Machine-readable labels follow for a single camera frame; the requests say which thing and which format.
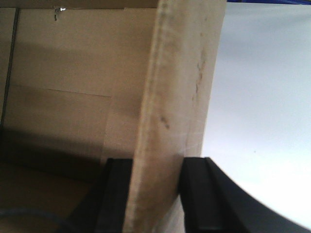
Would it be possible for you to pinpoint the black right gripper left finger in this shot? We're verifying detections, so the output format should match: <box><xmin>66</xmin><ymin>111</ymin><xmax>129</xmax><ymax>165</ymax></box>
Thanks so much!
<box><xmin>94</xmin><ymin>158</ymin><xmax>133</xmax><ymax>233</ymax></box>

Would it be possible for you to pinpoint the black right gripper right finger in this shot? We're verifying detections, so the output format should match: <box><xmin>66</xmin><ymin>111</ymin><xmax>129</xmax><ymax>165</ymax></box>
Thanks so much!
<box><xmin>179</xmin><ymin>157</ymin><xmax>309</xmax><ymax>233</ymax></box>

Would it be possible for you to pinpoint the brown EcoFlow cardboard box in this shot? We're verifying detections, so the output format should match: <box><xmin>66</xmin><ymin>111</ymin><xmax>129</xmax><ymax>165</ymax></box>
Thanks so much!
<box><xmin>0</xmin><ymin>0</ymin><xmax>226</xmax><ymax>233</ymax></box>

